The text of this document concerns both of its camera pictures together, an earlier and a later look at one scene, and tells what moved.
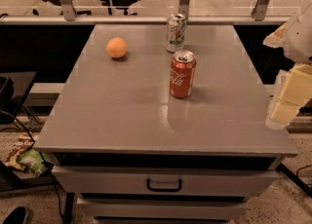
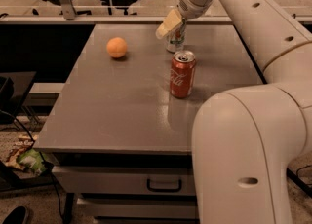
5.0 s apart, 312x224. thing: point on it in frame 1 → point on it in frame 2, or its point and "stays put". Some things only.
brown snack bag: x=22 y=144 stays put
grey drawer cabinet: x=162 y=124 stays put
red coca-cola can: x=182 y=72 stays put
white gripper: x=300 y=41 → x=189 y=8
